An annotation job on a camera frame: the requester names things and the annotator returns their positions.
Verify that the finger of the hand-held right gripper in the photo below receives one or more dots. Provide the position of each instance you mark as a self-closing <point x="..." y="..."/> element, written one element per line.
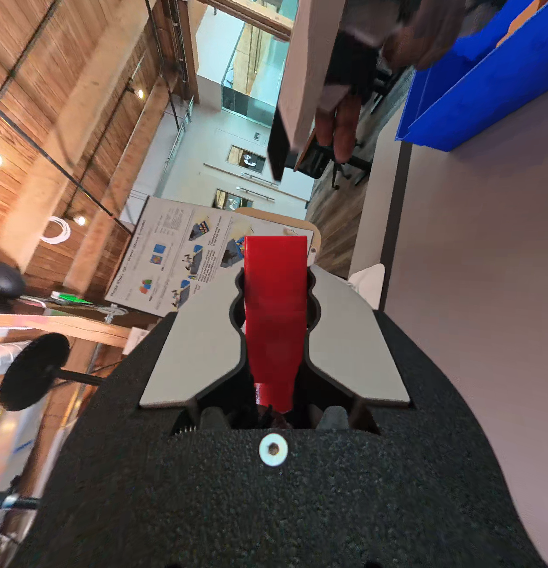
<point x="309" y="66"/>

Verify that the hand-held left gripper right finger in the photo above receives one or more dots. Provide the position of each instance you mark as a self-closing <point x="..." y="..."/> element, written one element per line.
<point x="356" y="355"/>

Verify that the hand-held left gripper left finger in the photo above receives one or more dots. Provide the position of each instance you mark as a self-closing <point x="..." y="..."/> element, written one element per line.
<point x="194" y="355"/>

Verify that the red mega block tower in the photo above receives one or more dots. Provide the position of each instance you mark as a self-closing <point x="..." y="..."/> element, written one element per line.
<point x="274" y="310"/>

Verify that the blue plastic bin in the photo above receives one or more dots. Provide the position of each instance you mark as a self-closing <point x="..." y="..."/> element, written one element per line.
<point x="478" y="102"/>

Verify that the orange mega block tower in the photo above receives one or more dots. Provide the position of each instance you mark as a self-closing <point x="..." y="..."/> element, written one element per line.
<point x="518" y="22"/>

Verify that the white poster stand base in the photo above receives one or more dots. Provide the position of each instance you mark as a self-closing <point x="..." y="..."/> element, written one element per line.
<point x="367" y="284"/>

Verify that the instruction poster board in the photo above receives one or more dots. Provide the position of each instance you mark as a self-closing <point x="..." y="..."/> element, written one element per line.
<point x="176" y="248"/>

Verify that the black disc stand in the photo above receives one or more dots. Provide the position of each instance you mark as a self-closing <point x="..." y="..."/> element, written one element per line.
<point x="32" y="372"/>

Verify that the black round lamp head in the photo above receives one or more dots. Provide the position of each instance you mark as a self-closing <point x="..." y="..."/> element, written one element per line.
<point x="5" y="279"/>

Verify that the black light stand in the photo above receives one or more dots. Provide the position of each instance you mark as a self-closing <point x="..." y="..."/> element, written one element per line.
<point x="16" y="502"/>

